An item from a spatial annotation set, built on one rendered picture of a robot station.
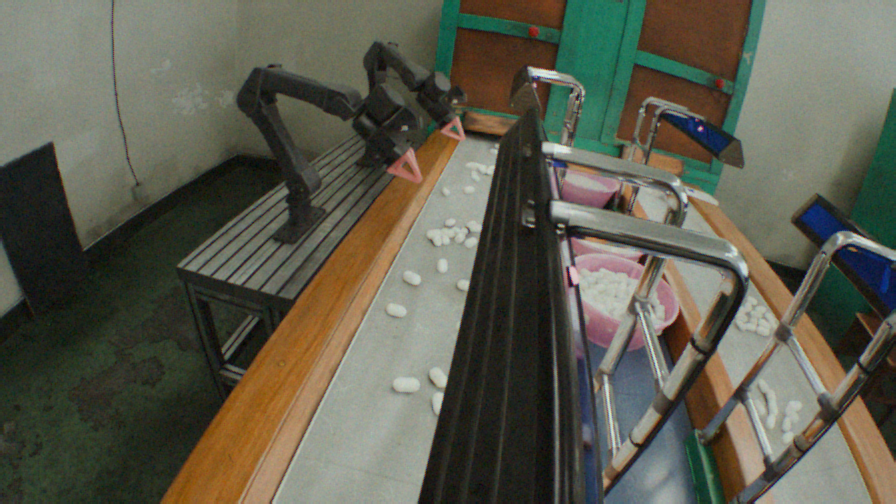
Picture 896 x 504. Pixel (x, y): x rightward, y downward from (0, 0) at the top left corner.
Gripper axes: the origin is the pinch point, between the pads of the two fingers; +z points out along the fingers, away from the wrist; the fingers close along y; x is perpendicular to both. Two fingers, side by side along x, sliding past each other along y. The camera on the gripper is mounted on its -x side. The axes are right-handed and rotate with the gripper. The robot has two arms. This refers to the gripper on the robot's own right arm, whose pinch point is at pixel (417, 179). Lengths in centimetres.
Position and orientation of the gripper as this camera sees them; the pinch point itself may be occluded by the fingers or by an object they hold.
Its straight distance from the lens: 98.6
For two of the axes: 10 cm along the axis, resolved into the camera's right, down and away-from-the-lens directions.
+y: 1.7, -4.9, 8.6
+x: -7.3, 5.3, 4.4
